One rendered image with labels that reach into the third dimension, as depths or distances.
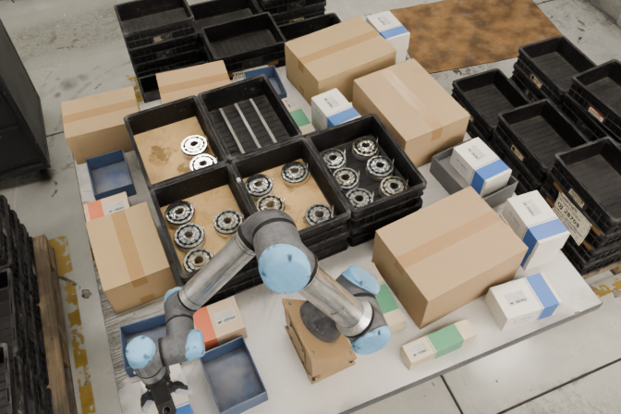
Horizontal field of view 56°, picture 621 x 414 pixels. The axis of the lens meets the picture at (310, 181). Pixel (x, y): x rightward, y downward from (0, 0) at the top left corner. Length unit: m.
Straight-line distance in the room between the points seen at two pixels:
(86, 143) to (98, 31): 2.11
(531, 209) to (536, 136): 1.03
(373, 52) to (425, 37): 1.65
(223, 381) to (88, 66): 2.78
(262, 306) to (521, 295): 0.86
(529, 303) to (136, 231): 1.34
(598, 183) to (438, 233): 1.09
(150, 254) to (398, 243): 0.83
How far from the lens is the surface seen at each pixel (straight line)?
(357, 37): 2.72
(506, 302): 2.05
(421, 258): 1.94
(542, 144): 3.13
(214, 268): 1.58
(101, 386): 2.85
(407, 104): 2.40
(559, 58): 3.68
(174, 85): 2.60
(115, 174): 2.52
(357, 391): 1.94
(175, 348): 1.60
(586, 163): 2.96
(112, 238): 2.12
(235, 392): 1.95
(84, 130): 2.51
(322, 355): 1.81
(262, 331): 2.02
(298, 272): 1.38
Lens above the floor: 2.52
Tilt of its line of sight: 51 degrees down
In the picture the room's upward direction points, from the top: 1 degrees counter-clockwise
